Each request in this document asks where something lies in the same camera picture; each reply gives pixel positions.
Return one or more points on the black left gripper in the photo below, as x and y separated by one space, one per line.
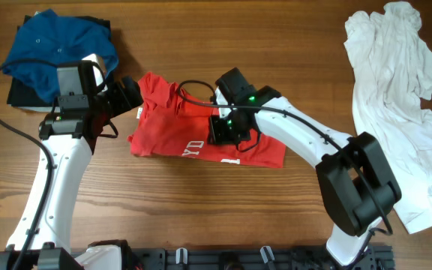
124 97

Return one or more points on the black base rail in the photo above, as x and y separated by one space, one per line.
223 258

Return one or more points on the blue polo shirt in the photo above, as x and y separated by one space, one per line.
57 39

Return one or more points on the light grey folded garment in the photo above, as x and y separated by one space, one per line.
40 109

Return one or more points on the black folded garment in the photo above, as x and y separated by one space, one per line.
21 95

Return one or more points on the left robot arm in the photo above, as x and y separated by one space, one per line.
67 138

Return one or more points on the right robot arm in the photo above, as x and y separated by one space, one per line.
356 182

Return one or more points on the red printed t-shirt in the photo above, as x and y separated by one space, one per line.
169 126

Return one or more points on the white crumpled t-shirt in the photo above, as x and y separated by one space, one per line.
392 67

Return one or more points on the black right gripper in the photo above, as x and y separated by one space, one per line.
218 130

